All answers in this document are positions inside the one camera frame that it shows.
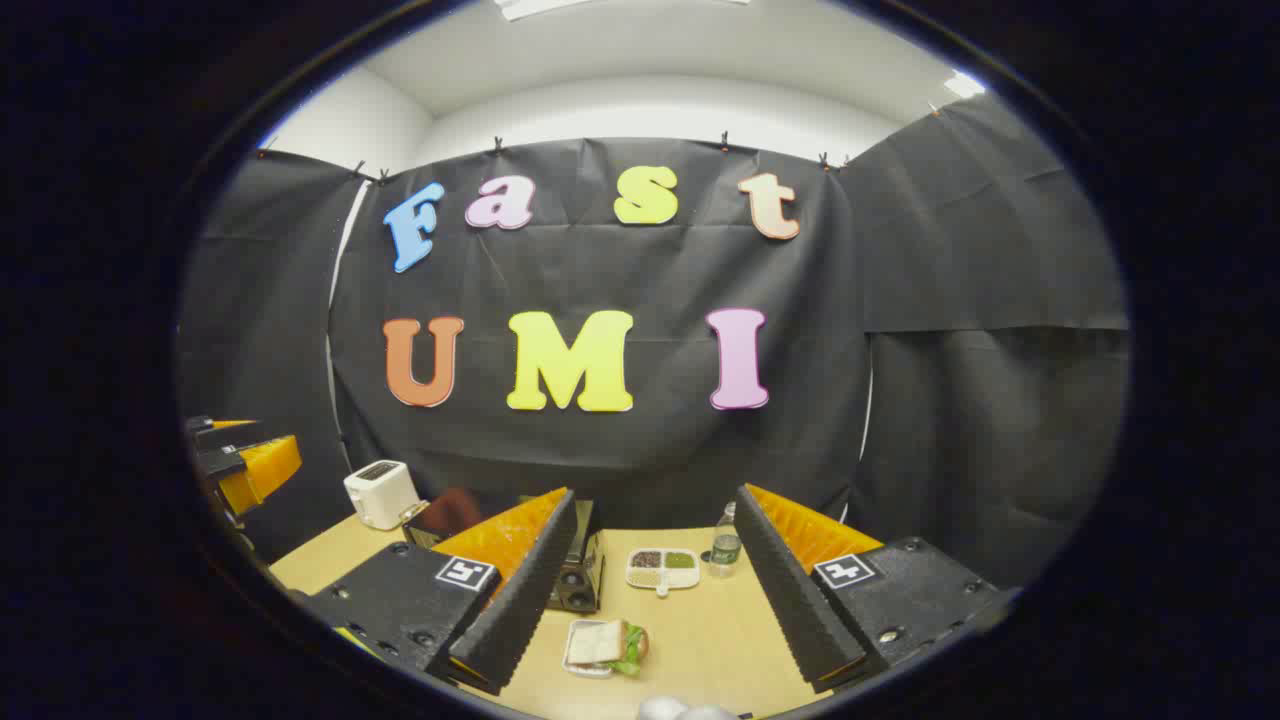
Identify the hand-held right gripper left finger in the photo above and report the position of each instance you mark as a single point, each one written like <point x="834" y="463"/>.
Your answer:
<point x="530" y="590"/>

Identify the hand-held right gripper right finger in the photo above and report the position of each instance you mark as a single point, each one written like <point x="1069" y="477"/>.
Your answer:
<point x="790" y="590"/>

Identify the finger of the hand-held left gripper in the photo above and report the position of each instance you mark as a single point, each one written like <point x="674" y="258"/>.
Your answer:
<point x="222" y="430"/>
<point x="262" y="468"/>

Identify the black electric oven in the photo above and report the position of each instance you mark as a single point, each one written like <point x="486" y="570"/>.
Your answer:
<point x="580" y="580"/>

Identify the lettuce sandwich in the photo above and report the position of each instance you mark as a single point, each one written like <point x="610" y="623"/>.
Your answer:
<point x="600" y="640"/>

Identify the clear plastic water bottle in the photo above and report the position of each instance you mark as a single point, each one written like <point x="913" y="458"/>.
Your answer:
<point x="725" y="550"/>

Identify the white rectangular tray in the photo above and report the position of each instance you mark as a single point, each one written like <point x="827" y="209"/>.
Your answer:
<point x="585" y="670"/>

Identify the white divided dish with beans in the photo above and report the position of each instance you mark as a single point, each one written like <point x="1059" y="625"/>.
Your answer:
<point x="645" y="580"/>

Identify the white toaster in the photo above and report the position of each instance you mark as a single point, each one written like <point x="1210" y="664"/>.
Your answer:
<point x="380" y="495"/>

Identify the ceiling light panel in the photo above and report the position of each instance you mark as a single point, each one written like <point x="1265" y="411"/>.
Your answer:
<point x="965" y="84"/>
<point x="530" y="6"/>

